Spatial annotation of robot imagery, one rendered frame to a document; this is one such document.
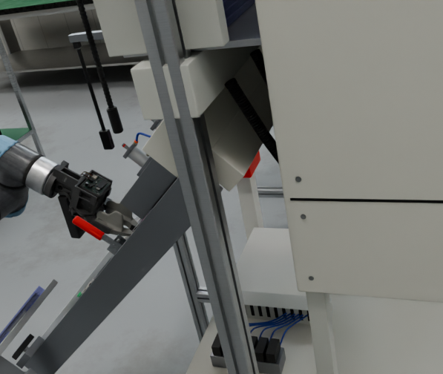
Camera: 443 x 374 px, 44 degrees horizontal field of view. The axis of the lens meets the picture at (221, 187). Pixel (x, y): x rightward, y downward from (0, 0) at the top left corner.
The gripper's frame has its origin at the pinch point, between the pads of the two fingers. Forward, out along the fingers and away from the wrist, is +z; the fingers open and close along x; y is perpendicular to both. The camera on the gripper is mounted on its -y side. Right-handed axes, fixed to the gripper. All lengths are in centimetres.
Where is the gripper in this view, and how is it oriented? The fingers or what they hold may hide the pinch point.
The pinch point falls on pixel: (132, 231)
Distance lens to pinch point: 119.2
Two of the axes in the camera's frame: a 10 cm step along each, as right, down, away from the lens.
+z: 8.8, 4.7, -0.5
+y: 3.5, -7.2, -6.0
